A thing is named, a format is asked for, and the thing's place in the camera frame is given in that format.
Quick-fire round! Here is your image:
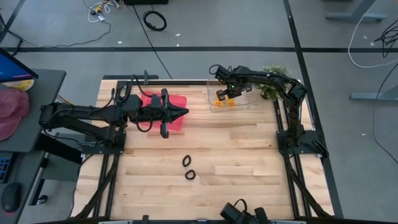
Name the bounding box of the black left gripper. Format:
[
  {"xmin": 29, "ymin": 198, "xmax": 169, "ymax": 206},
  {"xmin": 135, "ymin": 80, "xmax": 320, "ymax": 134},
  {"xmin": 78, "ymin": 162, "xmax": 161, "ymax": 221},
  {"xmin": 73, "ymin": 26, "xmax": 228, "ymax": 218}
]
[{"xmin": 145, "ymin": 88, "xmax": 190, "ymax": 139}]

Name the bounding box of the black device with cable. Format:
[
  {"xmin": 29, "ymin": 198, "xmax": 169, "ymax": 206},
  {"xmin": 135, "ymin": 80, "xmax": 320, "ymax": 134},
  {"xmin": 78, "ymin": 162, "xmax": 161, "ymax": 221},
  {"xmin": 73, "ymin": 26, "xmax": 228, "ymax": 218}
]
[{"xmin": 220, "ymin": 198, "xmax": 270, "ymax": 224}]

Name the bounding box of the clear plastic bin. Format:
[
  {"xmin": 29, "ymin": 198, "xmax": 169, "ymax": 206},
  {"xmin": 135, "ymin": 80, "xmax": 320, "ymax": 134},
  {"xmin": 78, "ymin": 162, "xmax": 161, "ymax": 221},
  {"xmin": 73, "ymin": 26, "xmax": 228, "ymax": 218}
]
[{"xmin": 206, "ymin": 78, "xmax": 259, "ymax": 113}]

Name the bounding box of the grey side desk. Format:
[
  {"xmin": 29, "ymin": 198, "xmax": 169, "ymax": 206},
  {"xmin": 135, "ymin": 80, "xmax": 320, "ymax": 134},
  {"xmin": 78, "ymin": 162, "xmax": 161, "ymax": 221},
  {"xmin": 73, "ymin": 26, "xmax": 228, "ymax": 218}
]
[{"xmin": 0, "ymin": 68, "xmax": 67, "ymax": 154}]

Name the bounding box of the green potted plant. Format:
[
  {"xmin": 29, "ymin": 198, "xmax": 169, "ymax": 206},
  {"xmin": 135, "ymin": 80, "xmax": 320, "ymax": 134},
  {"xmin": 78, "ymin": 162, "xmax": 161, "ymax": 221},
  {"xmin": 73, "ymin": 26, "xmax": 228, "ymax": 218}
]
[{"xmin": 256, "ymin": 64, "xmax": 292, "ymax": 101}]

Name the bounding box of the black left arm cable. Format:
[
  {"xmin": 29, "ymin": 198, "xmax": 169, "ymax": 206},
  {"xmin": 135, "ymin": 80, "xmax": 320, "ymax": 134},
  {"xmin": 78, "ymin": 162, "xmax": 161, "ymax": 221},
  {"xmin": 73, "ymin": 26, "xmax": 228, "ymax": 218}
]
[{"xmin": 110, "ymin": 73, "xmax": 154, "ymax": 133}]

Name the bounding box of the white yellow cable bundle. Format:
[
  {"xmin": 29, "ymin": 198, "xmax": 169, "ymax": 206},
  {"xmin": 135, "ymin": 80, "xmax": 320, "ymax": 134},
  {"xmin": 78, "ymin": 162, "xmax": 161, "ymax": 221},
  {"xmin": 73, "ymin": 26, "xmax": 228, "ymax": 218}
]
[{"xmin": 82, "ymin": 0, "xmax": 123, "ymax": 24}]

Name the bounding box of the black keyboard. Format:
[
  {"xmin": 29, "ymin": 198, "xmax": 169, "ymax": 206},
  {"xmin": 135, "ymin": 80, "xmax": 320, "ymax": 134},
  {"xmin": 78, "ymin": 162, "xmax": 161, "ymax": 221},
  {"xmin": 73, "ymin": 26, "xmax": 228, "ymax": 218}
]
[{"xmin": 0, "ymin": 151, "xmax": 14, "ymax": 184}]

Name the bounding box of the monitor with blue screen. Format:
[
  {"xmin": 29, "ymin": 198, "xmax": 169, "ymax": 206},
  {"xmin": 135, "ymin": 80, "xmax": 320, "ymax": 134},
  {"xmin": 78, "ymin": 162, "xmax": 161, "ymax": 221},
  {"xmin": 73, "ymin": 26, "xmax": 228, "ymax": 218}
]
[{"xmin": 0, "ymin": 46, "xmax": 40, "ymax": 84}]

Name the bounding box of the grey desk foot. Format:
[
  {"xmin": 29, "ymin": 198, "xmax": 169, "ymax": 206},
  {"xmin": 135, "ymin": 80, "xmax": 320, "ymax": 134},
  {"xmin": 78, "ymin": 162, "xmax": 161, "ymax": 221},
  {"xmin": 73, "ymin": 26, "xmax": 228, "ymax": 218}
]
[
  {"xmin": 325, "ymin": 0, "xmax": 388, "ymax": 23},
  {"xmin": 349, "ymin": 84, "xmax": 398, "ymax": 101}
]

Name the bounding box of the yellow round disc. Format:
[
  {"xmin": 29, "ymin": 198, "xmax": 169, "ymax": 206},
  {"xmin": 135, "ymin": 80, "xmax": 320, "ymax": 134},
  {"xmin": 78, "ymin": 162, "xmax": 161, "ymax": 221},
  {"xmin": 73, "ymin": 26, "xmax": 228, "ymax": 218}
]
[{"xmin": 1, "ymin": 78, "xmax": 35, "ymax": 92}]

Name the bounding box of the coiled black cable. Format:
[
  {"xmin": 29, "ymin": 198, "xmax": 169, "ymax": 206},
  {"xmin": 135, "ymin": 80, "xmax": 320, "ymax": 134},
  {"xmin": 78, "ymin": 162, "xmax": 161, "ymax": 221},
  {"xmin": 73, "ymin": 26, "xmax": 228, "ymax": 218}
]
[{"xmin": 142, "ymin": 10, "xmax": 168, "ymax": 32}]

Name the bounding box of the pink plastic bin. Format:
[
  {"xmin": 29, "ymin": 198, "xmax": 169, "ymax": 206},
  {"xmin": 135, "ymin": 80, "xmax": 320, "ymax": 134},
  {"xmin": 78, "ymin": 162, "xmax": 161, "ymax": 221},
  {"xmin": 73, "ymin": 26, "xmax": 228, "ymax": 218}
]
[{"xmin": 139, "ymin": 91, "xmax": 188, "ymax": 131}]

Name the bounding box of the black aluminium rig frame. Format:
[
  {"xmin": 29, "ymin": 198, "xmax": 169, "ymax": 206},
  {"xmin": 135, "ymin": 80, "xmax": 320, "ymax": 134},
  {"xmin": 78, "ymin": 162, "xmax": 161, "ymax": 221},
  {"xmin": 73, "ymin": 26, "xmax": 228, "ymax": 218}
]
[{"xmin": 70, "ymin": 74, "xmax": 345, "ymax": 224}]

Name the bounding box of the black box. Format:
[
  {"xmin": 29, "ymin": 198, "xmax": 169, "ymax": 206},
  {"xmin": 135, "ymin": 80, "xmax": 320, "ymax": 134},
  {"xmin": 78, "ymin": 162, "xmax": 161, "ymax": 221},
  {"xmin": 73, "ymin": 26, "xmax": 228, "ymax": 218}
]
[{"xmin": 123, "ymin": 0, "xmax": 169, "ymax": 6}]

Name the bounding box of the pink cap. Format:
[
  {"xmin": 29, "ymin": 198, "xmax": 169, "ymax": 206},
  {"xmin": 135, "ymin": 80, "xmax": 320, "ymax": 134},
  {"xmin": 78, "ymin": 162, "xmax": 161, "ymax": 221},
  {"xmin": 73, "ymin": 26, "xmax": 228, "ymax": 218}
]
[{"xmin": 0, "ymin": 88, "xmax": 30, "ymax": 141}]

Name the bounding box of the white floor cable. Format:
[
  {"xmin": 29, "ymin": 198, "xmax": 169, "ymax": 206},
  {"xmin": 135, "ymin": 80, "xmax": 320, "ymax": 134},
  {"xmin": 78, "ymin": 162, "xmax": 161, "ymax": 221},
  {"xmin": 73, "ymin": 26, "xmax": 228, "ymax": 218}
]
[{"xmin": 347, "ymin": 14, "xmax": 398, "ymax": 69}]

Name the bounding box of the black desk leg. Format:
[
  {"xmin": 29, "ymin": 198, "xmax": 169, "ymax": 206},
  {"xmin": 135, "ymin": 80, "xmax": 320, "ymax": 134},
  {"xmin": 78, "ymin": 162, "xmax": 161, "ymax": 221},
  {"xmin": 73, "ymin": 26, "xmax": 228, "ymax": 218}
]
[{"xmin": 29, "ymin": 132, "xmax": 83, "ymax": 207}]

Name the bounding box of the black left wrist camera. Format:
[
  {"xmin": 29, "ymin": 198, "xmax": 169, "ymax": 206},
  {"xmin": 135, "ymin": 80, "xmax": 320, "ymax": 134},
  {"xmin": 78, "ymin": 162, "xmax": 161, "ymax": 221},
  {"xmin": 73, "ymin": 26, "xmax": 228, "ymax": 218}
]
[{"xmin": 150, "ymin": 94, "xmax": 162, "ymax": 110}]

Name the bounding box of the black computer mouse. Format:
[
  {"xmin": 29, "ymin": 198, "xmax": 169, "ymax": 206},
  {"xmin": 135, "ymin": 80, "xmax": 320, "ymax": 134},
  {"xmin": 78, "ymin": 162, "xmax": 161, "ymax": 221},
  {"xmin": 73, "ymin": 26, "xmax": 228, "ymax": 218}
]
[{"xmin": 0, "ymin": 182, "xmax": 23, "ymax": 214}]

